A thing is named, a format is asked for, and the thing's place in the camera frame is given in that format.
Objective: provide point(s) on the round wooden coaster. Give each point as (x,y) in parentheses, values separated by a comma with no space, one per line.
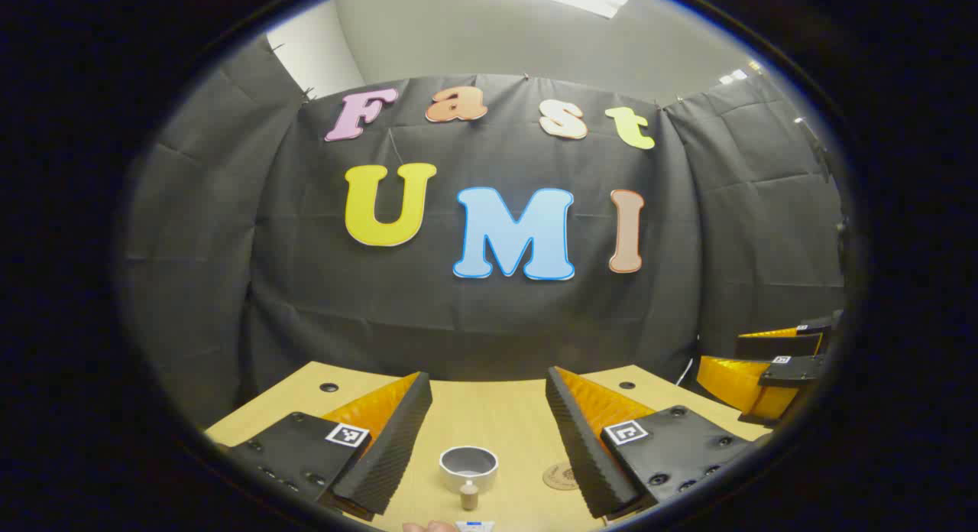
(558,477)

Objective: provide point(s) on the white toothpaste tube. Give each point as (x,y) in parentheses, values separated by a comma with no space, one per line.
(474,527)

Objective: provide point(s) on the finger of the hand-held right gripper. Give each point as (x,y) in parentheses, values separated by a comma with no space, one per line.
(733,383)
(779,345)

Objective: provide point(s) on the dark metal stand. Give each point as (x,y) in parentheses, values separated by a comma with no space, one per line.
(814,146)

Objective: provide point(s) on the wooden desktop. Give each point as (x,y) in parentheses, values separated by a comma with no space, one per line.
(489,417)

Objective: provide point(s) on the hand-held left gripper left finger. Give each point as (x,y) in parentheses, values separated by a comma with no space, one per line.
(393,448)

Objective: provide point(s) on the black backdrop cloth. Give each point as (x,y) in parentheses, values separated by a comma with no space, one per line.
(458,326)

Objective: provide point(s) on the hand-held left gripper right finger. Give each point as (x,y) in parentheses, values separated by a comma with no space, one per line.
(573,440)

